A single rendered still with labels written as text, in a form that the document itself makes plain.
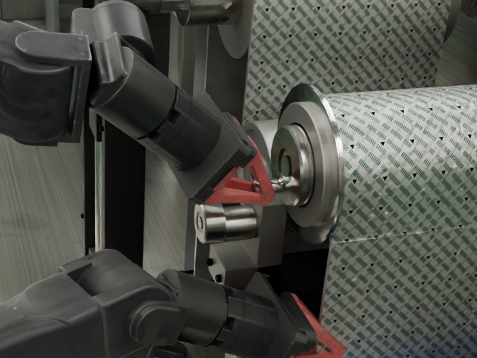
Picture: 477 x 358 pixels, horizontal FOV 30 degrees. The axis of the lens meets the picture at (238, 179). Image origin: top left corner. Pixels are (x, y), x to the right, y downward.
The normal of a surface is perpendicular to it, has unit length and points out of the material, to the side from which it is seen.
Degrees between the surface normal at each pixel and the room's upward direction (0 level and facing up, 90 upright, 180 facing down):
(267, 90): 92
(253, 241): 90
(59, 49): 14
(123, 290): 4
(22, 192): 0
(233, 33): 90
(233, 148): 49
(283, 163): 90
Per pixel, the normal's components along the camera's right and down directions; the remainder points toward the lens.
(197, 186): -0.64, -0.47
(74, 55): 0.22, -0.76
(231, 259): 0.07, -0.88
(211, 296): 0.58, -0.53
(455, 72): -0.94, 0.09
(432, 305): 0.32, 0.47
